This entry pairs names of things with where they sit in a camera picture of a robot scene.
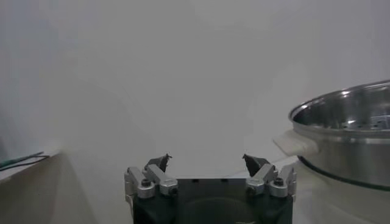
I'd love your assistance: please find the white side table with tool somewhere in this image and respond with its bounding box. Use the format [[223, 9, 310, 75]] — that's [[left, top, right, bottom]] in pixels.
[[0, 145, 73, 224]]

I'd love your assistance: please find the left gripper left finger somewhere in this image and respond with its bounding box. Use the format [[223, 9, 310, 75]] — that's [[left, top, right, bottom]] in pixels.
[[124, 153, 179, 200]]

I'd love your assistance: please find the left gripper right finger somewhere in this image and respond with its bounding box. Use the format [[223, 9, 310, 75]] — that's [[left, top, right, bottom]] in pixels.
[[242, 153, 298, 198]]

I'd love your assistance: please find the stainless steel steamer basket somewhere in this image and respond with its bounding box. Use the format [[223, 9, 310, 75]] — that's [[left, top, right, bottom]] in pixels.
[[272, 79, 390, 192]]

